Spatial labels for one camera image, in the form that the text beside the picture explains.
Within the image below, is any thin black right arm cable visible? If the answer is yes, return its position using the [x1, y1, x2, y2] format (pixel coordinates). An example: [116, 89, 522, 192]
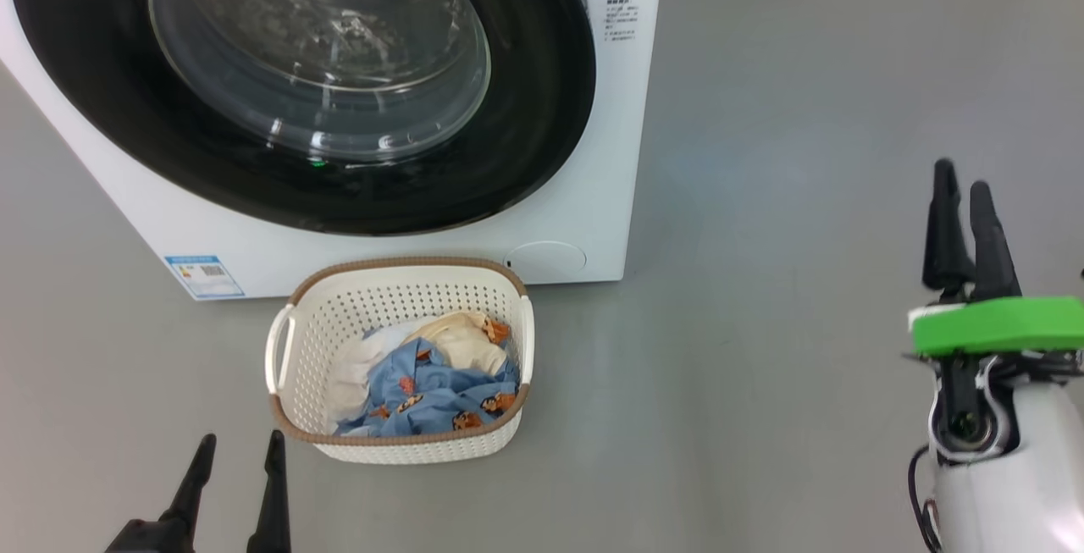
[908, 445, 943, 553]

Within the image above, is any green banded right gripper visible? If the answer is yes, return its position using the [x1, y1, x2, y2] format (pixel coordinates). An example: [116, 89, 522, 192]
[903, 158, 1084, 462]

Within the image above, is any blue energy label sticker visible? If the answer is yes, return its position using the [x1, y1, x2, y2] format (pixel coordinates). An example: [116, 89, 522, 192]
[164, 256, 246, 300]

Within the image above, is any round drain filter cover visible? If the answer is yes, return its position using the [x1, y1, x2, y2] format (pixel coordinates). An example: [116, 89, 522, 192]
[506, 241, 587, 284]

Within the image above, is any blue printed garment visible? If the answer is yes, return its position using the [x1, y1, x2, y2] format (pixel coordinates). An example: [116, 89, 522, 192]
[335, 337, 520, 438]

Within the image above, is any round dark glass washer door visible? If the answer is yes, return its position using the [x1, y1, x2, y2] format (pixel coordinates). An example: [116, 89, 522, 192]
[8, 0, 596, 236]

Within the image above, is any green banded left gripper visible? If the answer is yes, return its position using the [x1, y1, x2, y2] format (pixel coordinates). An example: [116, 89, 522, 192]
[103, 429, 291, 553]

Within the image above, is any cream garment with orange print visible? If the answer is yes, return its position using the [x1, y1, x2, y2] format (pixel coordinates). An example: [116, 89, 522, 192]
[406, 311, 512, 374]

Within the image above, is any cream perforated laundry basket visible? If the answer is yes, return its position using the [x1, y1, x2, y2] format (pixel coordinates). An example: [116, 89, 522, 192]
[264, 257, 535, 464]

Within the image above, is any white cloth garment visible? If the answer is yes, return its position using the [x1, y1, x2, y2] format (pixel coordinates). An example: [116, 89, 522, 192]
[326, 321, 424, 432]

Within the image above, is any white front-load washing machine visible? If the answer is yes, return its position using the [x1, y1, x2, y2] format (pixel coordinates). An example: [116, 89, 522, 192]
[0, 0, 667, 301]

